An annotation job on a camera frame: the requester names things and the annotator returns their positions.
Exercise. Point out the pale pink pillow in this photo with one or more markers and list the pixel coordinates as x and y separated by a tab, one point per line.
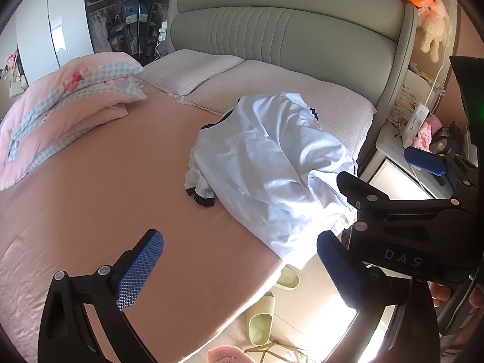
189	68
340	121

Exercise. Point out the printed cardboard box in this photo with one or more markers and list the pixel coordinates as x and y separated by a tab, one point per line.
408	96

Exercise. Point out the light blue navy-trimmed shirt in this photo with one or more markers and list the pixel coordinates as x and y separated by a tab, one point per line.
272	166

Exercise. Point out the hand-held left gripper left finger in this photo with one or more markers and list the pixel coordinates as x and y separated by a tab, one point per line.
140	272

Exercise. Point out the white power strip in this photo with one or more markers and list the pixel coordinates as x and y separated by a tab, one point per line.
416	121

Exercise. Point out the pink bunny figure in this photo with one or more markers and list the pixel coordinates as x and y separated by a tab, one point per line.
422	138

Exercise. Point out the cream bunny plush toy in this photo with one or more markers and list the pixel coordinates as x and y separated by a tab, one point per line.
433	26

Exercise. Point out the grey upholstered headboard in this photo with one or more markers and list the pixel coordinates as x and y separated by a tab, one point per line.
264	26

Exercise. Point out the black goggles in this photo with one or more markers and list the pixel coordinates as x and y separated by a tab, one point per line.
448	138

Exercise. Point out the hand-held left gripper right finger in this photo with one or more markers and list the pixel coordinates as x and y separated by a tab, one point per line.
340	272

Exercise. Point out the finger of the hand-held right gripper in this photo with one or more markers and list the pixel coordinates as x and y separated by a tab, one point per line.
423	160
363	196

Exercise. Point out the dark glass wardrobe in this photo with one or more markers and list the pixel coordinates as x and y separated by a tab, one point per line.
109	26

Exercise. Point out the cartoon doll decoration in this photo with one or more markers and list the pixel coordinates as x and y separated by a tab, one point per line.
11	68

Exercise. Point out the green slipper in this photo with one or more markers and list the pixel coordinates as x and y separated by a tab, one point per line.
286	279
260	321

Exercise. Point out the person's right hand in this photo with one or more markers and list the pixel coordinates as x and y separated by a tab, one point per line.
440	295

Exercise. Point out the pink fuzzy slipper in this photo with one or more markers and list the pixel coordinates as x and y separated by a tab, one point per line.
227	355

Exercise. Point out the white nightstand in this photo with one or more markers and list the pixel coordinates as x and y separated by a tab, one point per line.
389	147

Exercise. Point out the folded pink checked quilt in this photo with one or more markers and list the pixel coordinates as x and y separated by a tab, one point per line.
56	113

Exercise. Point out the white wall charger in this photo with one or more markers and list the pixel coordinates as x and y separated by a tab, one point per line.
163	32

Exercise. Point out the white wardrobe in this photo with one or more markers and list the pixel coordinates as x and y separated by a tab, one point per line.
49	26

